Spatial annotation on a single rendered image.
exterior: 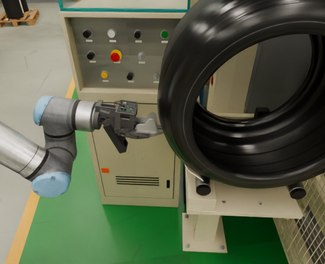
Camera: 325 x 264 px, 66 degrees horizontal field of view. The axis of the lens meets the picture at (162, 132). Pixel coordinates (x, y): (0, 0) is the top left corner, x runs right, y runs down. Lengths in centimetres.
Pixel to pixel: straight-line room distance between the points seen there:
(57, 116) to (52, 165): 14
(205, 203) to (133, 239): 98
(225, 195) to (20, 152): 64
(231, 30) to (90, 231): 155
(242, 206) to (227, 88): 43
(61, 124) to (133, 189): 107
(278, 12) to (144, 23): 76
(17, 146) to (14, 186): 161
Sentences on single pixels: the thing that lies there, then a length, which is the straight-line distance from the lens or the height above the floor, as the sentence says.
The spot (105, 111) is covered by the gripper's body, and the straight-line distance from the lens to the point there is 73.
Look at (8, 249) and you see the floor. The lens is 194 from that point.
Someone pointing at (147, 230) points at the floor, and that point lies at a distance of 177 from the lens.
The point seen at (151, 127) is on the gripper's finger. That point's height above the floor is 107.
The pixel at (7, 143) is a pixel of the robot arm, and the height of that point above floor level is 112.
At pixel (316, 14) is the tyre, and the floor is 139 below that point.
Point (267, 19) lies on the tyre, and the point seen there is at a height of 138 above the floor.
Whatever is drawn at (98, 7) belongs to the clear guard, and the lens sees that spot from 121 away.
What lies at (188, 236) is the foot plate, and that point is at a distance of 174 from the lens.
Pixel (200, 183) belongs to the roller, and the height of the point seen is 92.
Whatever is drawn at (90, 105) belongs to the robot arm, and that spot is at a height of 113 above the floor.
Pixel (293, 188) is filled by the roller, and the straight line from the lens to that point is 86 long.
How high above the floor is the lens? 149
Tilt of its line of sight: 36 degrees down
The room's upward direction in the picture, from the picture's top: straight up
